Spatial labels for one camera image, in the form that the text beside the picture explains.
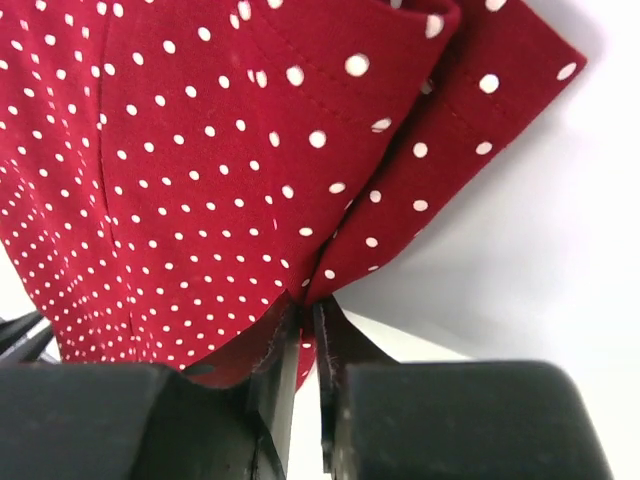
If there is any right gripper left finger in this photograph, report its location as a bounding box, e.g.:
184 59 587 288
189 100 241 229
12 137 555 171
1 294 299 479

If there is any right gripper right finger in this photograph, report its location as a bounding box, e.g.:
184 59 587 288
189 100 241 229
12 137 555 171
313 298 611 480

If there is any aluminium rail frame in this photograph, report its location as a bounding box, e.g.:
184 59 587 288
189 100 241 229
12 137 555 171
1 311 60 367

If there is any red polka dot skirt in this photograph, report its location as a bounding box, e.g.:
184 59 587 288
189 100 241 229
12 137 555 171
1 1 586 369

